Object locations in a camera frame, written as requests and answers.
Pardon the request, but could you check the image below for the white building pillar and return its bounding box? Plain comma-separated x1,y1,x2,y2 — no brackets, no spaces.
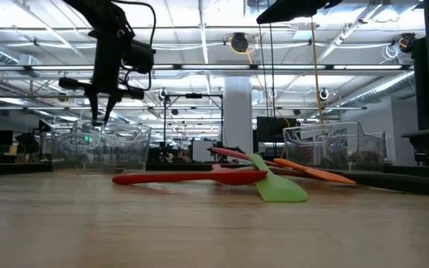
223,76,254,152

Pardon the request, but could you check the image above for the green silicone spatula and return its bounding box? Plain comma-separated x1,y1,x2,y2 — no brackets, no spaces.
250,153,309,203

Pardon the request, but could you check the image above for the grey computer cart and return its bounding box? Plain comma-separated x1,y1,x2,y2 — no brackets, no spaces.
401,125,429,167

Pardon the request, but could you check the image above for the orange silicone spatula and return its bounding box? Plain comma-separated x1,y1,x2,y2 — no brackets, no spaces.
273,158,357,185

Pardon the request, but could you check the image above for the red silicone spoon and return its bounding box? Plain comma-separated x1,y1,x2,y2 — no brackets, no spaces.
112,169,270,186

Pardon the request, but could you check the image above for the pink silicone spoon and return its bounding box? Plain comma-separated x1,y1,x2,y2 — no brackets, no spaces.
209,147,279,168

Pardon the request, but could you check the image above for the clear plastic bin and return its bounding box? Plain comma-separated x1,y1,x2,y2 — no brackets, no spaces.
50,119,152,174
282,121,387,173

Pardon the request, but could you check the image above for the thin black cable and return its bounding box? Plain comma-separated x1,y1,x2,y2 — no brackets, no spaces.
257,22,268,109

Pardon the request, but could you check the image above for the black flat-screen monitor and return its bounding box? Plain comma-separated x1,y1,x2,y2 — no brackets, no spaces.
255,116,299,144

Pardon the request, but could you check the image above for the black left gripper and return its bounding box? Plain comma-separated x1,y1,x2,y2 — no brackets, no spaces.
58,31,145,127

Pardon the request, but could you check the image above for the black retractable cable reel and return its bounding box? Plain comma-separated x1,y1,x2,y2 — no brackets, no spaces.
399,32,418,54
230,32,250,54

